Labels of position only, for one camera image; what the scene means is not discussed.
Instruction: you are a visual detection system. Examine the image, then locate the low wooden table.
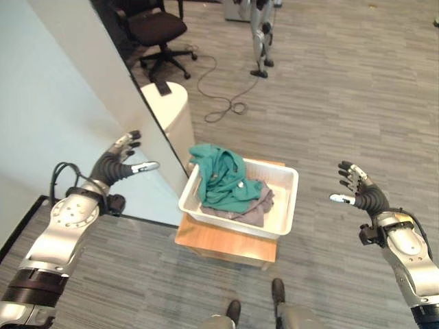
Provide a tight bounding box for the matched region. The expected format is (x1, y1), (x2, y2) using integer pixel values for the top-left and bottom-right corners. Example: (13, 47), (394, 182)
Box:
(174, 156), (286, 271)

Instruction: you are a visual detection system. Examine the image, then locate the green garment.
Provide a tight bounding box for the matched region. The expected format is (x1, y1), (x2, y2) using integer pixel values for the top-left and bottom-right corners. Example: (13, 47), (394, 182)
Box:
(189, 143), (264, 210)

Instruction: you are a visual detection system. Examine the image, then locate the black office chair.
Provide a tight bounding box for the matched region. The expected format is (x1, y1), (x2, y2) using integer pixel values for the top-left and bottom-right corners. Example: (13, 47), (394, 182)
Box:
(115, 0), (198, 82)

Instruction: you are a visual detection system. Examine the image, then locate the grey garment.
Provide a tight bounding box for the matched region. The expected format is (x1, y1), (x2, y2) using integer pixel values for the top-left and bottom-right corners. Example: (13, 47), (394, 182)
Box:
(200, 180), (275, 228)

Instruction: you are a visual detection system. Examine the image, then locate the white plastic laundry basket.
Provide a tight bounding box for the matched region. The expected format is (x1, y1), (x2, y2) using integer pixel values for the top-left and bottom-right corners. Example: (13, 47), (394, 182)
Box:
(178, 157), (299, 240)

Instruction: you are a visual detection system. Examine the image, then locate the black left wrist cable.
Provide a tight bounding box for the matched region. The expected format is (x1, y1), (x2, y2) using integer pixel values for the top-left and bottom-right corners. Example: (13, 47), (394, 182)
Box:
(50, 161), (91, 207)

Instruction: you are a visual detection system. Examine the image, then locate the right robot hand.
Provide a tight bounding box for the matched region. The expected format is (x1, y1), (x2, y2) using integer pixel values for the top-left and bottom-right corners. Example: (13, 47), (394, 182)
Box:
(329, 160), (391, 217)

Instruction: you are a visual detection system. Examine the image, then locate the robot leg and foot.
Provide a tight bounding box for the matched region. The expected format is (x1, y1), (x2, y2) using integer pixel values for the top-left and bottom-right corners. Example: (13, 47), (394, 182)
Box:
(201, 300), (242, 329)
(271, 278), (323, 329)

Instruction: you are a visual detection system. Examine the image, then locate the white cylindrical bin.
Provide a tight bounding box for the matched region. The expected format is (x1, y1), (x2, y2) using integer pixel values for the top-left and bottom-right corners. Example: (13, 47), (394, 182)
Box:
(140, 81), (195, 179)

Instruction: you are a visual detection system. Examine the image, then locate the bed with white sheet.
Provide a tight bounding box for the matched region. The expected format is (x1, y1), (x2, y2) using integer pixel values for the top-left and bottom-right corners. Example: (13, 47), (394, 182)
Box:
(0, 0), (189, 251)

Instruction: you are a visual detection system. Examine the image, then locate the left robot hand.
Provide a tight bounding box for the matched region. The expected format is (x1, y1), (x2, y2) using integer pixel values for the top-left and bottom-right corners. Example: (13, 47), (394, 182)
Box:
(89, 130), (161, 187)

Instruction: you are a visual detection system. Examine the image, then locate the robot left leg and foot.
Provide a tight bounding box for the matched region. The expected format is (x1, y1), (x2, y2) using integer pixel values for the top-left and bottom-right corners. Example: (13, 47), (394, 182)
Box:
(201, 300), (242, 329)

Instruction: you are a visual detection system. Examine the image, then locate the robot right leg and foot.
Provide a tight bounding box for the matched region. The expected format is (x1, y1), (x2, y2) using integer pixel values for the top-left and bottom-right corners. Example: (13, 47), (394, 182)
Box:
(271, 278), (323, 329)

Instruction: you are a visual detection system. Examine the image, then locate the standing silver humanoid robot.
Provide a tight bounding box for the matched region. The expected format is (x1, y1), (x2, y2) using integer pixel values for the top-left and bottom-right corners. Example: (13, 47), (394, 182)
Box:
(236, 0), (284, 79)

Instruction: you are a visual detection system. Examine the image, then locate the black floor cable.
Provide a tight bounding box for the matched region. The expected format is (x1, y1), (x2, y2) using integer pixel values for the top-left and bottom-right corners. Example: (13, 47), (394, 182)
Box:
(185, 43), (261, 123)

